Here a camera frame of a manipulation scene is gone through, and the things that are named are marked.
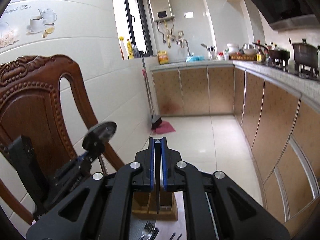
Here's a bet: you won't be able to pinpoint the tea set wall decal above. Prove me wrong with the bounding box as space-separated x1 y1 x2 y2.
0 4 58 48

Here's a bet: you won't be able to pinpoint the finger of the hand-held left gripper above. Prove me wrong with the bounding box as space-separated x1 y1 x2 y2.
76 139 106 175

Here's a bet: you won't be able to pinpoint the group of condiment bottles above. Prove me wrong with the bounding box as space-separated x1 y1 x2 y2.
264 42 279 64

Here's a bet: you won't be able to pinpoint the pink floor cloth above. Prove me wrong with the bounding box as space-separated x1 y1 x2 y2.
154 120 176 134

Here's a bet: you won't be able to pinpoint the stainless steel fork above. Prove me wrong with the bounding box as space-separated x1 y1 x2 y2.
140 220 156 240

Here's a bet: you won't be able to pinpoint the black wok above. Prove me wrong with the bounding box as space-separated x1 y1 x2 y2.
252 42 291 61

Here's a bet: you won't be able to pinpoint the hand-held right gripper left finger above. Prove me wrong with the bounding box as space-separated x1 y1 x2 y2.
26 137 155 240

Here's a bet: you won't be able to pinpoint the black range hood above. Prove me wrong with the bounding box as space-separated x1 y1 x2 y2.
235 0 320 32

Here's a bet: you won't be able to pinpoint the metal mixing bowl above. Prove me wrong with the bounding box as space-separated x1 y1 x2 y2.
241 43 257 55

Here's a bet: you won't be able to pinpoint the woven basket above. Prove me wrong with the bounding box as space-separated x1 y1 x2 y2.
229 52 258 61

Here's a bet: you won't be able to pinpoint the long-handled broom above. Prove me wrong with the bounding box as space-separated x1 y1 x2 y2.
141 55 163 130

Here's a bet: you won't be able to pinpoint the white spray bottle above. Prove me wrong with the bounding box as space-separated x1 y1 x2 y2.
119 36 129 60

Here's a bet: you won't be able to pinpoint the wooden slatted utensil holder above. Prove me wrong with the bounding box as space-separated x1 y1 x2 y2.
131 191 178 222

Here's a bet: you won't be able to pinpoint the soy sauce bottle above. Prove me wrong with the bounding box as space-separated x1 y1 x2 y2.
256 40 264 63

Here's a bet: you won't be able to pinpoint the stainless steel round spoon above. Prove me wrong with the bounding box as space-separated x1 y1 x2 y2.
82 121 118 176

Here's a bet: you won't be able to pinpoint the wall-mounted water heater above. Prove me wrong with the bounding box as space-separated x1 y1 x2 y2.
147 0 175 22

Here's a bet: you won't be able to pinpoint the yellow detergent bottle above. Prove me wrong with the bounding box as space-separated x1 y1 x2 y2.
126 39 135 60

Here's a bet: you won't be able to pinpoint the yellow box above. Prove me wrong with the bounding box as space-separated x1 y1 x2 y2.
158 50 170 65

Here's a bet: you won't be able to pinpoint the dark lidded cooking pot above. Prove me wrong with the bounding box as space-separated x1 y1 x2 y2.
289 38 320 70

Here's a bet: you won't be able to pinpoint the gas stove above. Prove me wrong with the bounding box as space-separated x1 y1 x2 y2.
269 57 320 81

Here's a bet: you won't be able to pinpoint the metal sink faucet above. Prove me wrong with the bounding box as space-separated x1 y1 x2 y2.
176 39 192 58

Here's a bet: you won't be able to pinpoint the tan kitchen base cabinets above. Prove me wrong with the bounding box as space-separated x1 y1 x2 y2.
152 64 320 230

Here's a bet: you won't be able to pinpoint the metal cutlery cup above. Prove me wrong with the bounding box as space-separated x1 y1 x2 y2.
200 43 218 60

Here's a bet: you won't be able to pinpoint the dark framed window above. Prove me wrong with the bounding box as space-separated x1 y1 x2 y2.
111 0 153 58

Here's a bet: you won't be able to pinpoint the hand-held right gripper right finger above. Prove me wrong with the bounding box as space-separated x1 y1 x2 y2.
161 137 292 240

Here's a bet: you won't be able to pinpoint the carved wooden chair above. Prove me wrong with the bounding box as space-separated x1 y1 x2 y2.
0 54 125 227

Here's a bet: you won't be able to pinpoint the water heater pipes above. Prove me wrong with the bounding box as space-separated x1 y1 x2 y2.
156 20 176 49

